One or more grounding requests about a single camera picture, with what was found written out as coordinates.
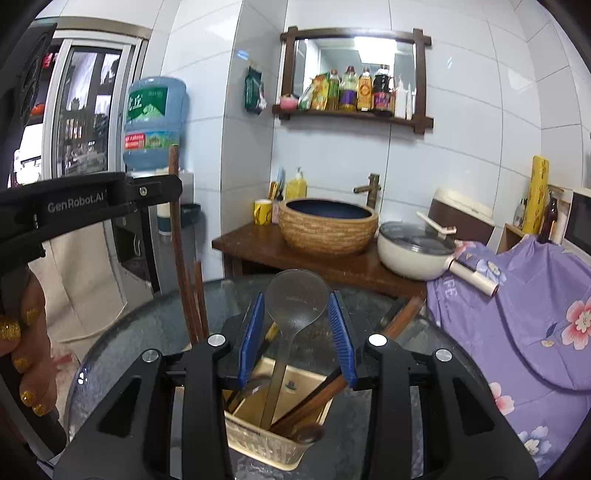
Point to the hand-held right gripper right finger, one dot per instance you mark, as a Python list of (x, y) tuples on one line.
[(341, 341)]

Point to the grey water dispenser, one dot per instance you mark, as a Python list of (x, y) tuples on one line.
[(134, 258)]

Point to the brown and white rice cooker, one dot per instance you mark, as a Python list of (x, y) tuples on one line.
[(466, 217)]

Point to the wooden crate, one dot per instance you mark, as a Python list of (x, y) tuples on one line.
[(508, 240)]

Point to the brown glass bottle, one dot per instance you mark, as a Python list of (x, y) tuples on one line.
[(548, 221)]

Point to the green wall packet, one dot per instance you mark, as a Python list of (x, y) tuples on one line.
[(254, 92)]

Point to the person's left hand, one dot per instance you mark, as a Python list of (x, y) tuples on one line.
[(37, 323)]

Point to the yellow label oil bottle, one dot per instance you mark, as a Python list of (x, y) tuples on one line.
[(364, 92)]

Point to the bronze bamboo faucet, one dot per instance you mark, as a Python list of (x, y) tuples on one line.
[(373, 189)]

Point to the small clear bottle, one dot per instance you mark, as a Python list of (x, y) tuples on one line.
[(519, 216)]

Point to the yellow mug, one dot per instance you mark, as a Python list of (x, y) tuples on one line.
[(263, 213)]

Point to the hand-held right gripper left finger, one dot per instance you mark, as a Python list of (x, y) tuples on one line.
[(251, 337)]

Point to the white squeeze bottle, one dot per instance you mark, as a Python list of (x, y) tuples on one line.
[(400, 101), (411, 106)]

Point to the yellow soap dispenser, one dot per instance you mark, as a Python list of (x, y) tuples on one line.
[(296, 188)]

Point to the yellow wrap roll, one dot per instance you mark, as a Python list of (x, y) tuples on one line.
[(536, 194)]

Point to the cream perforated utensil holder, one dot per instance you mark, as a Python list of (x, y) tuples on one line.
[(258, 447)]

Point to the blue and white wall holder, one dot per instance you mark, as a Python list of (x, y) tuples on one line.
[(190, 214)]

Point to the blue water jug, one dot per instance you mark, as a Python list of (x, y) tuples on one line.
[(154, 124)]

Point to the purple floral cloth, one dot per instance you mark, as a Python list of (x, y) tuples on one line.
[(531, 323)]

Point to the dark wooden counter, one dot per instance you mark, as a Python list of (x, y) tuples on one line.
[(249, 244)]

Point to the green bottle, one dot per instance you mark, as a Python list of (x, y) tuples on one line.
[(333, 92)]

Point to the dark soy sauce bottle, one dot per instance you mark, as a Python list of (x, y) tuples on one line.
[(382, 94)]

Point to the all-metal spoon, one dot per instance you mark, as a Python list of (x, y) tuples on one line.
[(251, 386)]

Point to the purple label bottle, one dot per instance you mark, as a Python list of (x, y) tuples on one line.
[(348, 94)]

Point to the white microwave oven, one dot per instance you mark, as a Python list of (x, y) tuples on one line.
[(579, 221)]

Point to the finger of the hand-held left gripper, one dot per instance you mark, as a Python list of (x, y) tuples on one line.
[(154, 191)]

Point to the clear plastic ladle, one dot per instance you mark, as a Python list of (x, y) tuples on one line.
[(295, 300)]

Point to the pink bowl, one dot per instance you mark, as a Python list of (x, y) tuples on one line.
[(289, 102)]

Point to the wooden framed mirror shelf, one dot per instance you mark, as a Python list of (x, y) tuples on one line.
[(288, 69)]

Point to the woven pattern basin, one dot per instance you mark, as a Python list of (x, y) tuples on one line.
[(328, 235)]

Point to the white pot with glass lid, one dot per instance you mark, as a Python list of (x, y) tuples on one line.
[(411, 263)]

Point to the dark brown wooden chopstick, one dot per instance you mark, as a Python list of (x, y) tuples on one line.
[(194, 323)]

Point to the sliding window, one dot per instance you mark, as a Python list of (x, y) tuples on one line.
[(83, 115)]

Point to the yellow snack packet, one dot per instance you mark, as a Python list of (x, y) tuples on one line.
[(316, 94)]

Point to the white rice paddle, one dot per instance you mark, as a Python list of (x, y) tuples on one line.
[(434, 224)]

